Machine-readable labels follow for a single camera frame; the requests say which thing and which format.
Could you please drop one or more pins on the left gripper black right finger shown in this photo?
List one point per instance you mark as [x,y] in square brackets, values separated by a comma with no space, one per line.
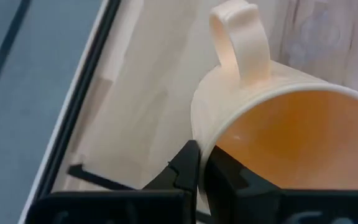
[228,193]

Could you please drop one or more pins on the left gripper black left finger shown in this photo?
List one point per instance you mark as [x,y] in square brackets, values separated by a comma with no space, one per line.
[185,168]

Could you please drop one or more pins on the orange plastic cup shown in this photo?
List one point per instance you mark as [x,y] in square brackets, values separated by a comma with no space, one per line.
[228,102]

